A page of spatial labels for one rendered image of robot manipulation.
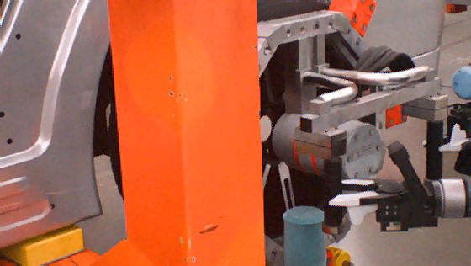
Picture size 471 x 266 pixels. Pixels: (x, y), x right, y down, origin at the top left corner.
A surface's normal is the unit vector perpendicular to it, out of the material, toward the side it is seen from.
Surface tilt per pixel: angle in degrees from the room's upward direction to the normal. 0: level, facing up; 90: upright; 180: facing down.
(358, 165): 90
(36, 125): 90
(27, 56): 90
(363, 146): 90
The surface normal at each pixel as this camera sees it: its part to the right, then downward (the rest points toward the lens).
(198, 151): 0.69, 0.18
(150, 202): -0.73, 0.22
